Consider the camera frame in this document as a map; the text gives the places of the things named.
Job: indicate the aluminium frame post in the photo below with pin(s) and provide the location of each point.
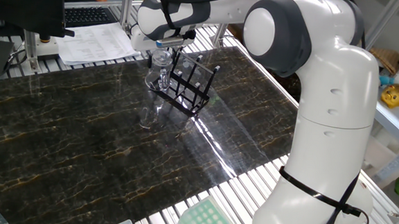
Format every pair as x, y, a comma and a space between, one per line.
382, 21
31, 51
218, 35
127, 3

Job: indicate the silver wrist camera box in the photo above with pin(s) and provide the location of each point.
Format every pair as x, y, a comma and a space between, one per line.
170, 42

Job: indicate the beige cardboard box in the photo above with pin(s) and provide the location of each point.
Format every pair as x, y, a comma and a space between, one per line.
379, 157

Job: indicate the yellow piggy toy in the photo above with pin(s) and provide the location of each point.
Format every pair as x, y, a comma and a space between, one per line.
394, 96

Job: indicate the wicker basket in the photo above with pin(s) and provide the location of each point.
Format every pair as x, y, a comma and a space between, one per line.
386, 59

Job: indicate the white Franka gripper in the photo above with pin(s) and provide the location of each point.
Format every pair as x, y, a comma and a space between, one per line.
141, 44

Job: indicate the white stand base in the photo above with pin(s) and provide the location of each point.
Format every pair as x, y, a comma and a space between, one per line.
48, 50

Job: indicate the white paper stack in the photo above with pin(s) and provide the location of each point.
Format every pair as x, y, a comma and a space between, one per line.
92, 44

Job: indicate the black computer monitor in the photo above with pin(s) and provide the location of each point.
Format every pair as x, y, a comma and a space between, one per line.
22, 0

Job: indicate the black keyboard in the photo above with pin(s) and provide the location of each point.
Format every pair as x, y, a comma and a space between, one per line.
87, 16

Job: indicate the grey metal shelf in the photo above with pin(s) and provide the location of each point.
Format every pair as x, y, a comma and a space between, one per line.
398, 120

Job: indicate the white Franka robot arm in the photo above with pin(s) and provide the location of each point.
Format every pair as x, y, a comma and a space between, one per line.
335, 99

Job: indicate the blue plush toy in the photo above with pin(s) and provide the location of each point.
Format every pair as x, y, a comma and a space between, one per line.
386, 80

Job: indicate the green pipette tip box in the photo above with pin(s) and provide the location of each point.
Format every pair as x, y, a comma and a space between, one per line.
206, 220

